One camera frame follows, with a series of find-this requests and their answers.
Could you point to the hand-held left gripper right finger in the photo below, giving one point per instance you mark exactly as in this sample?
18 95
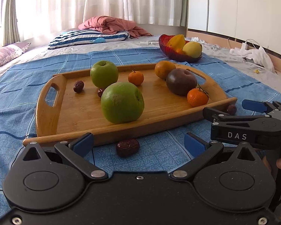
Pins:
194 144

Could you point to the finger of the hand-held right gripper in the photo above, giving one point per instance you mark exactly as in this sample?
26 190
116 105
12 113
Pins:
254 106
213 116

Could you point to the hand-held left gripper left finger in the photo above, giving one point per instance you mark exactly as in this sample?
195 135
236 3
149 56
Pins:
83 145

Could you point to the dried red date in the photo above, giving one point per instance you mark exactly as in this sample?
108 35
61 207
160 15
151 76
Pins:
100 93
127 147
78 86
231 109

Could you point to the small tangerine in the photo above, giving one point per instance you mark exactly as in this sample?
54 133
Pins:
135 78
197 97

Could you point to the wooden serving tray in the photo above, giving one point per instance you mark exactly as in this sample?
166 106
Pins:
79 114

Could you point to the dark purple round fruit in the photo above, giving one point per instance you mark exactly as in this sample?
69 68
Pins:
181 82

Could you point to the large green apple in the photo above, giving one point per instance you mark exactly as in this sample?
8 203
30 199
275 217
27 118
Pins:
121 103

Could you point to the white crumpled cloth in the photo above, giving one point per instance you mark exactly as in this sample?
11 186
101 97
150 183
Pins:
257 56

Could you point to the large orange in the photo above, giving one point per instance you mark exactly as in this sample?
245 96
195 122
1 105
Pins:
164 69

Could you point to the orange fruit in bowl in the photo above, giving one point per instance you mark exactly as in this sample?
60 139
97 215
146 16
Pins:
179 51

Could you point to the red glass fruit bowl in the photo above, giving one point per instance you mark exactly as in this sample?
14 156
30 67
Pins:
171 55

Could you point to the small green apple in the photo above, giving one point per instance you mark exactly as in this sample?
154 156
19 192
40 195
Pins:
104 73

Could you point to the white crumpled tissue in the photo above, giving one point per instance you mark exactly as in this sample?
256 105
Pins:
197 39

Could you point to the yellow star fruit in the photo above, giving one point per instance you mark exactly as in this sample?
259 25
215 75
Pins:
176 42

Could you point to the blue checked blanket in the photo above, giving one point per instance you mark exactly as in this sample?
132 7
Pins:
25 79

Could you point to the white flat box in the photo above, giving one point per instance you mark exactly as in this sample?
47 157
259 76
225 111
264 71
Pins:
147 43

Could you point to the white wardrobe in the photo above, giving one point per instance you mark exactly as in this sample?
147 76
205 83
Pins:
236 4

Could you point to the blue white striped pillow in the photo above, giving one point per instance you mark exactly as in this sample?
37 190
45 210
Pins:
84 37

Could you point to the grey green curtain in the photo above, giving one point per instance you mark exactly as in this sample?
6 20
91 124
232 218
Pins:
183 4
10 14

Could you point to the purple floral pillow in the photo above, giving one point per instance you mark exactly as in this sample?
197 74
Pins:
4 54

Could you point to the pink crumpled quilt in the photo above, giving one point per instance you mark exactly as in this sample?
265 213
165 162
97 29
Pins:
110 24

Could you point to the white sheer curtain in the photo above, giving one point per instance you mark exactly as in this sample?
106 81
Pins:
96 2

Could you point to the peach wooden bed frame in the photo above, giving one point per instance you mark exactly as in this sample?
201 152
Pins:
224 39

